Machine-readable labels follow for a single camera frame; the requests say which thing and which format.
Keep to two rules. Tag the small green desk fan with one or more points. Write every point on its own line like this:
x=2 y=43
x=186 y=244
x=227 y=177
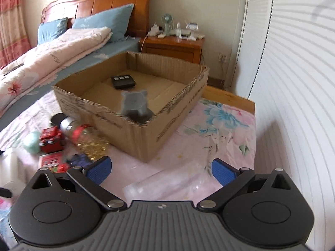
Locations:
x=166 y=21

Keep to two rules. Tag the pink patterned curtain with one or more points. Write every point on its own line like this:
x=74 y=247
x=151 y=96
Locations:
x=13 y=18

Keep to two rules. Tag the small clear bottle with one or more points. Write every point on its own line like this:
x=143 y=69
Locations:
x=178 y=31

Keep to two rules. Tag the small blue pillow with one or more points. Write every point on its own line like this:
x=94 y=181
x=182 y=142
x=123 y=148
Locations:
x=51 y=31

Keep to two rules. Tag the white wall outlet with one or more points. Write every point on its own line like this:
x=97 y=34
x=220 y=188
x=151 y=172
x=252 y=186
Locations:
x=222 y=57

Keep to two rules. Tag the cardboard box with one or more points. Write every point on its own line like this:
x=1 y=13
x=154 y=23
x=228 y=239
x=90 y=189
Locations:
x=146 y=138

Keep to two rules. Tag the pink floral quilt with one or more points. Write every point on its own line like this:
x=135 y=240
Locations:
x=52 y=57

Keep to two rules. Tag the white louvered wardrobe door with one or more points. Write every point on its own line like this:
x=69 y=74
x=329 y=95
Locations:
x=295 y=83

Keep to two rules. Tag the mint green plastic case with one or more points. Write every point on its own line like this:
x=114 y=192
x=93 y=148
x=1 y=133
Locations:
x=31 y=142

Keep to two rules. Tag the white power strip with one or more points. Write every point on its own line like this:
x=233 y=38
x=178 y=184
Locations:
x=155 y=31

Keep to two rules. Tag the black round lid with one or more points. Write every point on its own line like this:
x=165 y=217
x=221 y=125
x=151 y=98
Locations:
x=57 y=119

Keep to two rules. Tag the clear plastic jar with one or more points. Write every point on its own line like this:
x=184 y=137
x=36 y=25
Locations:
x=162 y=185

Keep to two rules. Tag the red card box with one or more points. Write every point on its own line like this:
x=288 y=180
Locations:
x=51 y=160

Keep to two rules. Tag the dark purple small object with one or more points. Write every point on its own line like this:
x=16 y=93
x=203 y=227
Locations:
x=78 y=160

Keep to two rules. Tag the black digital timer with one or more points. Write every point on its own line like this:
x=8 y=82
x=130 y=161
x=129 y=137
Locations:
x=123 y=81

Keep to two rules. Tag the wooden nightstand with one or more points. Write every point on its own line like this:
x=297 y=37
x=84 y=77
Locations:
x=172 y=48

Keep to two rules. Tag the red toy train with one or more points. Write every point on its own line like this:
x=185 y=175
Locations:
x=51 y=138

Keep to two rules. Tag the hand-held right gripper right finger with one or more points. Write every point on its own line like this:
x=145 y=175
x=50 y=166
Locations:
x=222 y=174

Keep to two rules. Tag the black toy car red wheels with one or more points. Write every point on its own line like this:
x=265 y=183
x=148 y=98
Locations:
x=134 y=104

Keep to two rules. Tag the white small device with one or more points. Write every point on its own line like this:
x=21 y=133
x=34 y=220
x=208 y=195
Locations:
x=192 y=30

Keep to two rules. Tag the white translucent plastic box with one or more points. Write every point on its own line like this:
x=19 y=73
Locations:
x=13 y=167

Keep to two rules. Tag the blue bed sheet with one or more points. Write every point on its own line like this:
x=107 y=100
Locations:
x=86 y=57

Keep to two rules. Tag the small beige box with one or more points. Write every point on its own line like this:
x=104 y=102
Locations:
x=200 y=35

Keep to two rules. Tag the clear bottle with silver lid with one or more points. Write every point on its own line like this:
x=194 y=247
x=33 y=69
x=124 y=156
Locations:
x=83 y=136

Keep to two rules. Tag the large blue pillow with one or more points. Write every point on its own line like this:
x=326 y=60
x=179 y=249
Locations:
x=107 y=22

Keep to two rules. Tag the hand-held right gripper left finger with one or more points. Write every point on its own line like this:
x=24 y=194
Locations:
x=99 y=171

